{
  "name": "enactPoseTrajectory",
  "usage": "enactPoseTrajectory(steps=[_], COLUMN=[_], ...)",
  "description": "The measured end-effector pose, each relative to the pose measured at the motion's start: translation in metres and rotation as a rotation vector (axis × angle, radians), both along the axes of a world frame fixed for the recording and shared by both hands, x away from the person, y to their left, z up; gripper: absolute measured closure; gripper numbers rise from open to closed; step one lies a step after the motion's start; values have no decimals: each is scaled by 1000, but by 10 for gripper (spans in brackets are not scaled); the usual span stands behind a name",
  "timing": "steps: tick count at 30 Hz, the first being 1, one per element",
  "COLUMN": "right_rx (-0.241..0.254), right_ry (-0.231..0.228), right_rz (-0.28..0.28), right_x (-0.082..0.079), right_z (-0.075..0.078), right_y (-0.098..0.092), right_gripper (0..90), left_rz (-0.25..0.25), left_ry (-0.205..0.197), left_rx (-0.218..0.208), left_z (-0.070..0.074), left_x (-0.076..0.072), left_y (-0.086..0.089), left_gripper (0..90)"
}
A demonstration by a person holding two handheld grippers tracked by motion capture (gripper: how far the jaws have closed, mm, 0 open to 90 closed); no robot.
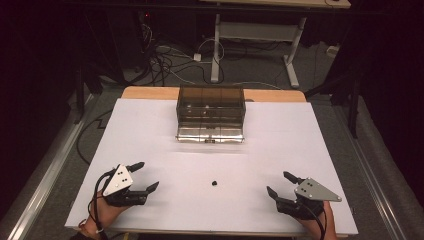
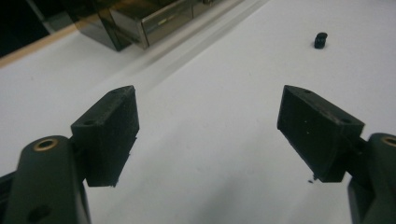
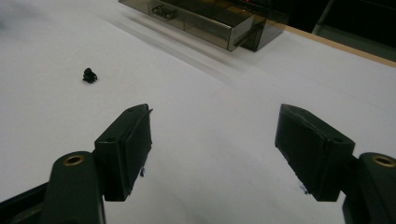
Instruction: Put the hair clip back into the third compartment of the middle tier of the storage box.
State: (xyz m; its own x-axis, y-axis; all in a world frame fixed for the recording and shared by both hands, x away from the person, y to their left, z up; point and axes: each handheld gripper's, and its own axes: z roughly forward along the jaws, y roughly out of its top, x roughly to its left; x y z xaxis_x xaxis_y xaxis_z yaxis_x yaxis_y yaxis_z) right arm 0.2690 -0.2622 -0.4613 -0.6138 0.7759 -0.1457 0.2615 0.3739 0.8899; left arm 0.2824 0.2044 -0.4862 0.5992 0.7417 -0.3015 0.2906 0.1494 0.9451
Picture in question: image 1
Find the aluminium floor rail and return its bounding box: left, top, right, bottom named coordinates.
left=5, top=94, right=98, bottom=240
left=332, top=105, right=408, bottom=240

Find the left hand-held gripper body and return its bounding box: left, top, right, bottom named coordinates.
left=102, top=163, right=150, bottom=208

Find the tangle of black floor cables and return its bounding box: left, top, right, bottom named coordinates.
left=132, top=23, right=228, bottom=87

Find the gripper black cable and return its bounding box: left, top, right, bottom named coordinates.
left=87, top=168, right=116, bottom=240
left=298, top=199, right=330, bottom=240

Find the person's left hand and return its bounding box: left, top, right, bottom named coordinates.
left=86, top=192, right=132, bottom=232

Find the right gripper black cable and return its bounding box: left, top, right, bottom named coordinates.
left=298, top=199, right=330, bottom=240

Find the black floor cable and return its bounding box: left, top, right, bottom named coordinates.
left=75, top=109, right=115, bottom=166

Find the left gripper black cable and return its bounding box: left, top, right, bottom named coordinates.
left=87, top=168, right=116, bottom=240

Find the white table sheet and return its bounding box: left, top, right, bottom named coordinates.
left=64, top=97, right=360, bottom=237

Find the white floor cable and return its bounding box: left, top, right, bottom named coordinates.
left=232, top=80, right=284, bottom=91

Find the desk with white frame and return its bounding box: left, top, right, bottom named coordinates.
left=199, top=0, right=352, bottom=90

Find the person's right hand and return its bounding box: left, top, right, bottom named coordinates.
left=297, top=200, right=339, bottom=240

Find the black metal stand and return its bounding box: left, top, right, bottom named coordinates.
left=73, top=61, right=105, bottom=125
left=303, top=33, right=362, bottom=140

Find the black computer tower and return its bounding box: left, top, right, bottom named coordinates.
left=108, top=9, right=152, bottom=76

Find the transparent brown drawer box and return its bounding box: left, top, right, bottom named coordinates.
left=175, top=84, right=247, bottom=145

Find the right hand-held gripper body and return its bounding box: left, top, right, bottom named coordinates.
left=275, top=177, right=343, bottom=221

